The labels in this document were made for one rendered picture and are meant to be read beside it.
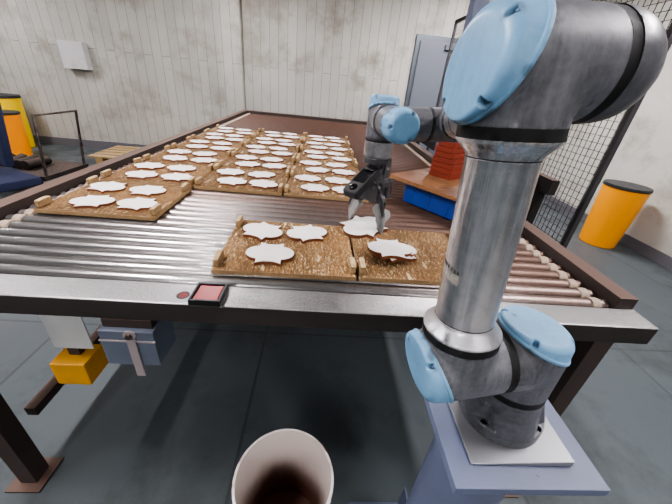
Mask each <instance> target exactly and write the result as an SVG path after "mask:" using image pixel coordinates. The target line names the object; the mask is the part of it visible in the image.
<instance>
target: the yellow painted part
mask: <svg viewBox="0 0 672 504"><path fill-rule="evenodd" d="M93 345H94V349H80V348H64V349H63V350H62V351H61V352H60V353H59V354H58V355H57V356H56V358H55V359H54V360H53V361H52V362H51V363H50V364H49V366H50V367H51V369H52V371H53V373H54V375H55V377H56V379H57V381H58V383H60V384H87V385H91V384H93V382H94V381H95V380H96V379H97V377H98V376H99V375H100V373H101V372H102V371H103V369H104V368H105V367H106V365H107V364H108V359H107V357H106V354H105V352H104V349H103V346H102V345H101V344H93Z"/></svg>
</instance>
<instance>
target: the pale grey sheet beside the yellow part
mask: <svg viewBox="0 0 672 504"><path fill-rule="evenodd" d="M39 316H40V318H41V320H42V322H43V324H44V327H45V329H46V331H47V333H48V335H49V337H50V339H51V341H52V343H53V345H54V347H56V348H80V349H94V345H93V343H92V340H91V338H90V335H89V333H88V330H87V328H86V325H85V323H84V320H83V318H82V317H74V316H53V315H39Z"/></svg>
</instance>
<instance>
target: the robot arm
mask: <svg viewBox="0 0 672 504"><path fill-rule="evenodd" d="M667 46H668V39H667V35H666V31H665V28H664V27H663V25H662V23H661V22H660V20H659V18H658V17H657V16H656V15H654V14H653V13H652V12H651V11H649V10H647V9H645V8H643V7H641V6H639V5H635V4H628V3H620V2H617V3H611V2H602V1H592V0H493V1H492V2H490V3H489V4H487V5H486V6H485V7H484V8H482V9H481V10H480V11H479V12H478V13H477V14H476V15H475V17H474V18H473V19H472V20H471V21H470V23H469V24H468V26H467V27H466V29H465V31H464V33H463V34H462V35H461V37H460V38H459V40H458V42H457V44H456V46H455V48H454V51H453V53H452V55H451V58H450V61H449V64H448V67H447V70H446V74H445V78H444V84H443V94H442V100H443V102H445V104H444V106H443V107H405V106H399V102H400V98H399V97H398V96H396V95H387V94H373V95H372V96H371V97H370V103H369V107H368V119H367V128H366V137H365V146H364V155H365V156H364V160H363V161H364V162H365V163H367V164H369V165H365V166H364V167H363V168H362V169H361V171H360V172H359V173H358V174H357V175H356V176H355V177H354V178H353V179H352V180H351V181H350V182H349V183H348V184H347V185H346V186H345V187H344V188H343V193H344V196H346V197H349V204H348V205H349V208H348V215H349V220H352V219H353V218H354V214H355V212H356V211H357V209H359V208H360V207H361V206H362V205H363V203H364V202H363V201H362V200H364V199H365V200H368V201H369V203H373V202H374V200H375V205H374V206H373V208H372V210H373V213H374V215H375V222H376V224H377V227H376V229H377V231H378V232H379V234H382V232H383V230H384V225H385V222H386V221H387V220H388V219H389V218H390V211H389V210H386V209H385V206H386V200H385V198H386V199H388V198H391V195H392V189H393V183H394V180H391V179H389V175H390V169H391V163H392V158H391V155H392V148H393V144H399V145H404V144H407V143H409V142H451V143H455V142H458V143H459V144H460V145H461V147H462V148H463V150H464V152H465V157H464V162H463V168H462V173H461V178H460V183H459V188H458V194H457V199H456V204H455V209H454V215H453V220H452V225H451V230H450V235H449V241H448V246H447V251H446V256H445V261H444V267H443V272H442V277H441V282H440V287H439V293H438V298H437V303H436V305H435V306H433V307H431V308H429V309H428V310H427V311H426V313H425V315H424V319H423V324H422V328H421V329H417V328H414V329H413V330H411V331H409V332H408V333H407V335H406V339H405V348H406V355H407V360H408V364H409V368H410V371H411V374H412V377H413V379H414V381H415V384H416V386H417V388H418V389H419V391H420V393H421V394H422V395H423V397H424V398H425V399H427V400H428V401H430V402H432V403H446V402H449V403H454V401H459V406H460V409H461V411H462V413H463V415H464V417H465V418H466V420H467V421H468V422H469V424H470V425H471V426H472V427H473V428H474V429H475V430H476V431H477V432H478V433H480V434H481V435H482V436H483V437H485V438H486V439H488V440H490V441H492V442H493V443H496V444H498V445H500V446H503V447H507V448H512V449H523V448H527V447H530V446H532V445H533V444H535V443H536V442H537V440H538V439H539V437H540V436H541V434H542V432H543V429H544V425H545V403H546V401H547V399H548V398H549V396H550V394H551V393H552V391H553V389H554V388H555V386H556V384H557V383H558V381H559V379H560V378H561V376H562V374H563V373H564V371H565V369H566V367H568V366H570V364H571V358H572V356H573V354H574V352H575V342H574V340H573V338H572V336H571V334H570V333H569V332H568V331H567V330H566V329H565V328H564V327H563V326H562V325H561V324H560V323H558V322H557V321H556V320H554V319H553V318H551V317H549V316H548V315H546V314H544V313H542V312H539V311H537V310H535V309H532V308H529V307H525V306H520V305H509V306H505V307H504V308H502V309H501V311H500V312H499V308H500V305H501V301H502V298H503V295H504V291H505V288H506V285H507V281H508V278H509V275H510V271H511V268H512V265H513V261H514V258H515V255H516V251H517V248H518V245H519V241H520V238H521V234H522V231H523V228H524V224H525V221H526V218H527V214H528V211H529V208H530V204H531V201H532V198H533V194H534V191H535V188H536V184H537V181H538V178H539V174H540V171H541V168H542V164H543V161H544V159H545V158H546V157H547V156H548V155H550V154H551V153H553V152H554V151H556V150H557V149H559V148H561V147H562V146H564V145H565V142H566V140H567V136H568V133H569V130H570V128H571V125H572V124H587V123H594V122H599V121H602V120H606V119H609V118H611V117H614V116H616V115H618V114H620V113H622V112H623V111H625V110H627V109H628V108H630V107H631V106H632V105H634V104H635V103H636V102H638V101H639V100H640V99H641V98H642V97H643V96H644V95H645V94H646V93H647V92H648V91H649V90H650V88H651V87H652V85H653V84H654V83H655V81H656V80H657V79H658V77H659V75H660V73H661V71H662V69H663V67H664V63H665V60H666V56H667ZM389 186H391V191H390V194H388V192H389ZM498 312H499V313H498ZM496 318H497V320H496Z"/></svg>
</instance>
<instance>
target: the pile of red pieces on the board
mask: <svg viewBox="0 0 672 504"><path fill-rule="evenodd" d="M435 150H436V151H435V155H433V159H432V163H431V166H430V171H429V174H430V175H433V176H436V177H439V178H442V179H446V180H454V179H459V178H461V173H462V168H463V162H464V157H465V152H464V150H463V148H462V147H461V145H460V144H459V143H458V142H455V143H451V142H438V145H436V147H435Z"/></svg>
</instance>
